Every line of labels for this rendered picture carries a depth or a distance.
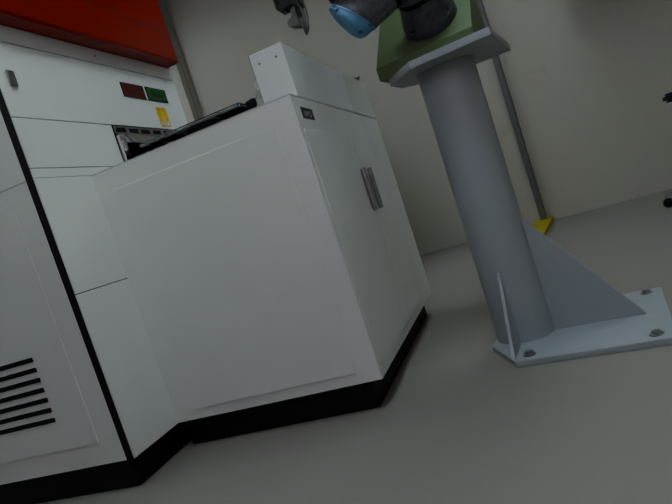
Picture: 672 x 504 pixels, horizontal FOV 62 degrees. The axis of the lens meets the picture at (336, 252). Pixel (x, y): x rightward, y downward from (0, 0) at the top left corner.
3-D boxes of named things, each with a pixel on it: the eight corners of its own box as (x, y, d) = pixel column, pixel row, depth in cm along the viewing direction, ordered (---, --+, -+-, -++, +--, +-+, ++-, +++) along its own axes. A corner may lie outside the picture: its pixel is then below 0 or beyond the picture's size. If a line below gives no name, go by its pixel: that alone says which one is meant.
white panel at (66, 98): (25, 181, 137) (-32, 21, 135) (198, 172, 214) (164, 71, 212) (35, 177, 136) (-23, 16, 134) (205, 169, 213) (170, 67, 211)
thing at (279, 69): (265, 108, 144) (247, 55, 143) (329, 121, 196) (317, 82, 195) (297, 95, 141) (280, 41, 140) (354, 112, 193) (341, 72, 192)
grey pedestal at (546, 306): (662, 291, 163) (583, 16, 158) (680, 343, 124) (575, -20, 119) (490, 324, 187) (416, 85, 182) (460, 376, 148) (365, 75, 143)
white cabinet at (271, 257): (187, 450, 161) (90, 176, 155) (303, 344, 252) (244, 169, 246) (398, 409, 140) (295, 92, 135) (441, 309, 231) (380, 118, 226)
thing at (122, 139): (124, 165, 171) (114, 135, 170) (199, 164, 213) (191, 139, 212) (129, 163, 171) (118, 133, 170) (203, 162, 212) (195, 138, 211)
